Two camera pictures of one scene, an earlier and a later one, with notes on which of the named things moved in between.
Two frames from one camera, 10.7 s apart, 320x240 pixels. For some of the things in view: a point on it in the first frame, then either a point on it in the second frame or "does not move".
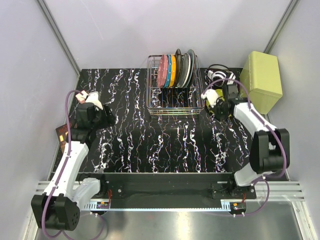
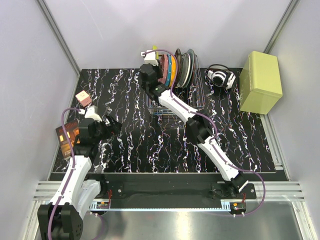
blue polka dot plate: (169, 71) does not move
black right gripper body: (219, 111) to (156, 70)
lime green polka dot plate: (219, 93) to (155, 47)
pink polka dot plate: (163, 71) does not move
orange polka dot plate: (173, 71) does not move
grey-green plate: (184, 70) does not move
